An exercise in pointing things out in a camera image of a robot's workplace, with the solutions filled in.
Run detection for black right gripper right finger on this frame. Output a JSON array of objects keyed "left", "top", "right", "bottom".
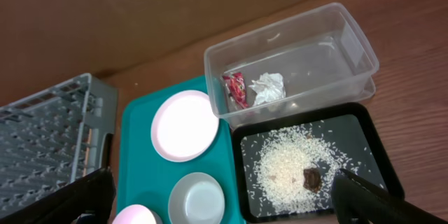
[{"left": 331, "top": 169, "right": 447, "bottom": 224}]

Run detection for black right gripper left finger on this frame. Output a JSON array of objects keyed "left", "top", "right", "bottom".
[{"left": 1, "top": 168, "right": 116, "bottom": 224}]

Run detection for small pink saucer plate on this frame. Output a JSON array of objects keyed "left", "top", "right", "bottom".
[{"left": 112, "top": 204, "right": 162, "bottom": 224}]

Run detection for brown food scrap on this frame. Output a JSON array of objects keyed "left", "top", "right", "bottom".
[{"left": 303, "top": 167, "right": 322, "bottom": 193}]

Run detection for wooden chopstick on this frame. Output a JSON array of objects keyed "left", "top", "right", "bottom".
[{"left": 83, "top": 129, "right": 92, "bottom": 176}]

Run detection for white rice grains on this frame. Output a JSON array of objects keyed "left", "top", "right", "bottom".
[{"left": 241, "top": 120, "right": 386, "bottom": 216}]

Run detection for grey-green ceramic bowl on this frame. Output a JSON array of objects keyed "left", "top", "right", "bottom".
[{"left": 168, "top": 172, "right": 225, "bottom": 224}]

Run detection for large white round plate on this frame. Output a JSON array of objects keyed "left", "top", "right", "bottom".
[{"left": 150, "top": 90, "right": 219, "bottom": 162}]

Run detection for white napkin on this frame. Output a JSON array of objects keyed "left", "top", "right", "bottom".
[{"left": 249, "top": 73, "right": 286, "bottom": 106}]

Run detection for red snack wrapper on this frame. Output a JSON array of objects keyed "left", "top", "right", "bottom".
[{"left": 222, "top": 72, "right": 249, "bottom": 109}]

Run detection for clear plastic waste bin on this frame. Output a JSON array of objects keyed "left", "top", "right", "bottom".
[{"left": 204, "top": 3, "right": 379, "bottom": 129}]

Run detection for grey plastic dish rack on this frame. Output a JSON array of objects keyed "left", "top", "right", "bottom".
[{"left": 1, "top": 73, "right": 118, "bottom": 217}]

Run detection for black rectangular tray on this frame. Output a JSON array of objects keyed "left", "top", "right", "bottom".
[{"left": 231, "top": 103, "right": 405, "bottom": 223}]

